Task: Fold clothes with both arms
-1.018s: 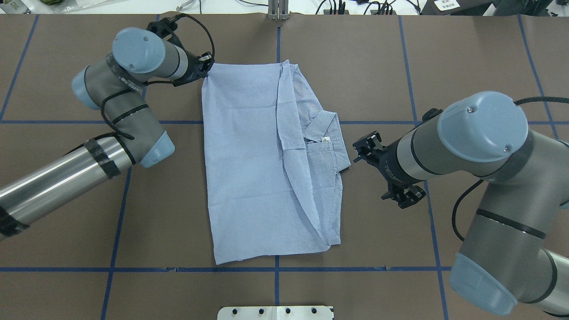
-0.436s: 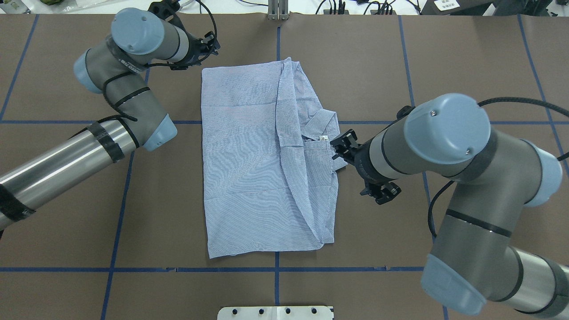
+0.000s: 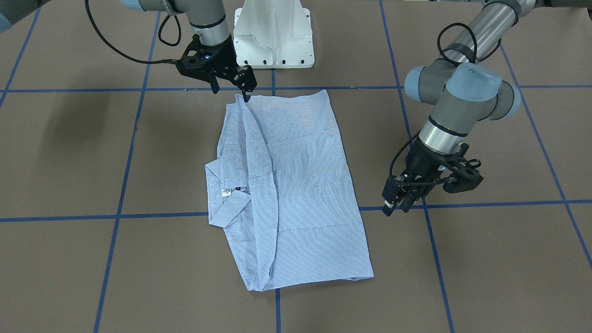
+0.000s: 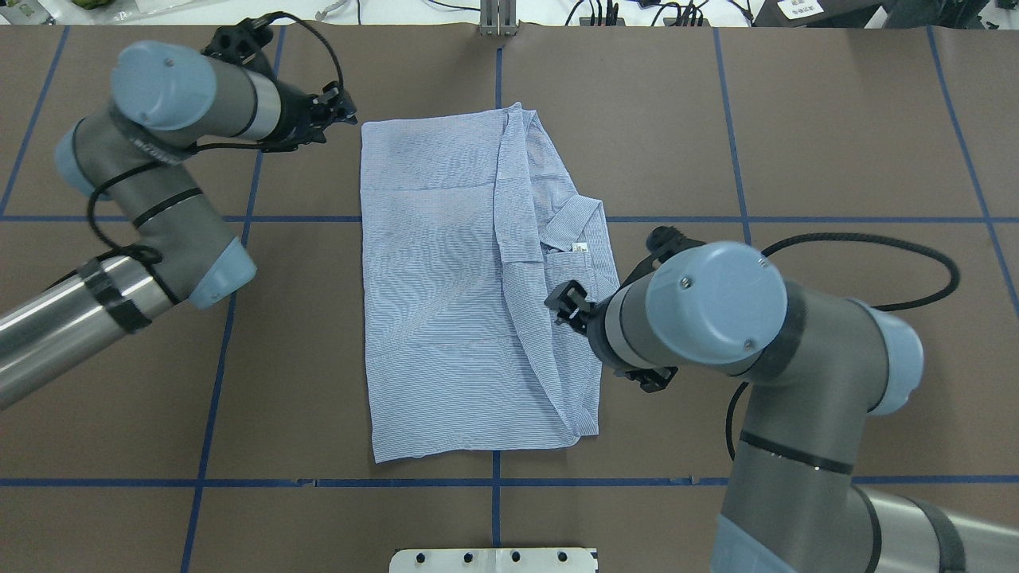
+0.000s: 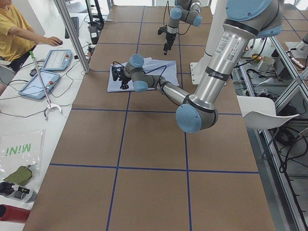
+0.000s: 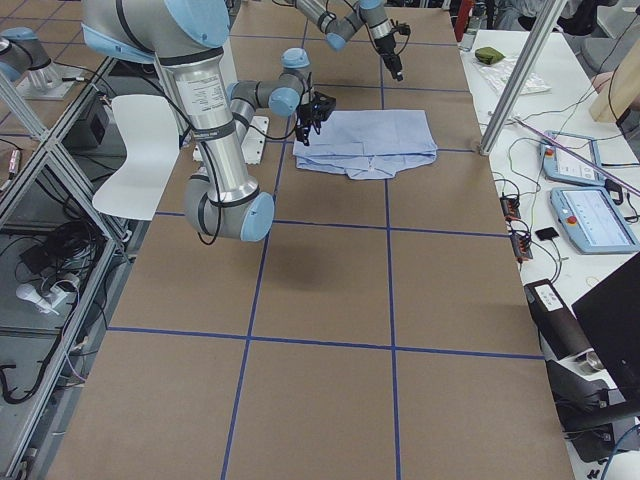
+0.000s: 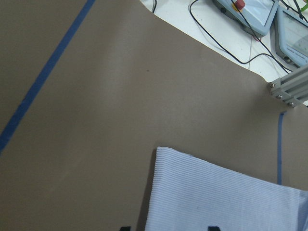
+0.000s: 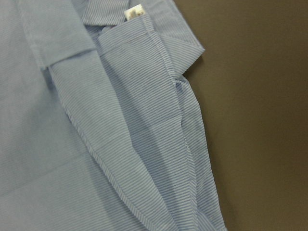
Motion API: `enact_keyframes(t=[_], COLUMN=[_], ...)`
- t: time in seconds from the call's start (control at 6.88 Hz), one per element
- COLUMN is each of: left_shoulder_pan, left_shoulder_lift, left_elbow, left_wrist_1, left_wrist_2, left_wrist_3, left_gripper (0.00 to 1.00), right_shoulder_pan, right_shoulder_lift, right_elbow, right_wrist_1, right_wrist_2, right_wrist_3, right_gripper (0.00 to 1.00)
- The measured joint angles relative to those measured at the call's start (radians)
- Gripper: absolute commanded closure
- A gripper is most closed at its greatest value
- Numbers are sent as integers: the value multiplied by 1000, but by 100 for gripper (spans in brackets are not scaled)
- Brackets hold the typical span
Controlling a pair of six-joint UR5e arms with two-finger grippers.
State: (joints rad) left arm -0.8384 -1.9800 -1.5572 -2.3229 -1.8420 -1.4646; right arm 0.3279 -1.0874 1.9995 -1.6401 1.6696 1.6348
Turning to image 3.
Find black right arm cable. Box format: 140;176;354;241
85;0;185;64

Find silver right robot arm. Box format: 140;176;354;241
121;0;257;103

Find blue striped button shirt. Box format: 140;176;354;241
205;89;374;292

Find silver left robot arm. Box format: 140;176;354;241
382;0;537;216

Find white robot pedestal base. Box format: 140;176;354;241
233;0;315;69

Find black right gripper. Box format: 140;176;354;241
175;34;257;103

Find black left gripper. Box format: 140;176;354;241
382;136;484;216

